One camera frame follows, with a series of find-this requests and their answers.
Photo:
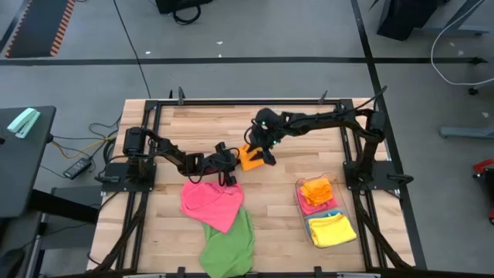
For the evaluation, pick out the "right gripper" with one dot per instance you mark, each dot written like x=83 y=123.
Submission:
x=266 y=127

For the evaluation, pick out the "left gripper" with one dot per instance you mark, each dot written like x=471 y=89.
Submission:
x=222 y=162

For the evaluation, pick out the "orange microfiber towel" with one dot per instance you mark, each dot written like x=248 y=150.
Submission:
x=318 y=191
x=251 y=162

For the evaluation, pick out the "pink microfiber towel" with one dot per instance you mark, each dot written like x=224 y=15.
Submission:
x=308 y=208
x=210 y=204

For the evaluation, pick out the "blue microfiber towel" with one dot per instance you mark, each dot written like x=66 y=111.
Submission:
x=314 y=214

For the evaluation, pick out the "clear plastic bin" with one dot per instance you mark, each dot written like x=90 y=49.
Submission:
x=347 y=181

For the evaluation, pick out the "green microfiber towel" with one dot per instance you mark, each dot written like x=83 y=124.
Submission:
x=227 y=251

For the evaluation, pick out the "yellow microfiber towel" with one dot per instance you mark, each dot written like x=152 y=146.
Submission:
x=332 y=231

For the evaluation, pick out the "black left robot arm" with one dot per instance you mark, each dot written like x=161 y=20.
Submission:
x=166 y=148

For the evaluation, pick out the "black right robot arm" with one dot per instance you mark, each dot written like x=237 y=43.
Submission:
x=339 y=119

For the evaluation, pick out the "black equipment box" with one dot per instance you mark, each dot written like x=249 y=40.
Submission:
x=181 y=4

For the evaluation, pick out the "black power adapter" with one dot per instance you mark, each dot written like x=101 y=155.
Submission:
x=77 y=168

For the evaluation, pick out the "black desk base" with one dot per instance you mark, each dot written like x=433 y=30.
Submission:
x=405 y=15

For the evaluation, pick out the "grey desk foot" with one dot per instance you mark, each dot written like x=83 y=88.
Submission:
x=467 y=132

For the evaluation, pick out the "black side desk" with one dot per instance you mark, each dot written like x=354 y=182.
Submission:
x=23 y=173

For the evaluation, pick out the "mint green stapler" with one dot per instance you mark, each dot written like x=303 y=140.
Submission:
x=23 y=123

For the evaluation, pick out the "black caster wheel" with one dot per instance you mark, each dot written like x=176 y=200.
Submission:
x=473 y=91

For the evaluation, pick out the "red cart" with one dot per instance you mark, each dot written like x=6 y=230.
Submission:
x=482 y=165

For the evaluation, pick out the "black orange-edged floor mat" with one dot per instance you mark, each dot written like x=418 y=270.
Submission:
x=38 y=27

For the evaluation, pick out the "black aluminium table frame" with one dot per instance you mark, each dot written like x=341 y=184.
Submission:
x=216 y=102

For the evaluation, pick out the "black frame clamp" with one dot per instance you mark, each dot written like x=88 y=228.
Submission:
x=318 y=272
x=181 y=272
x=322 y=97
x=180 y=96

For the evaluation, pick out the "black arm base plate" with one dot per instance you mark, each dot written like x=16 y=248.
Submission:
x=349 y=170
x=112 y=185

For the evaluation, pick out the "black desk leg frame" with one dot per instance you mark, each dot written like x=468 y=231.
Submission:
x=61 y=206

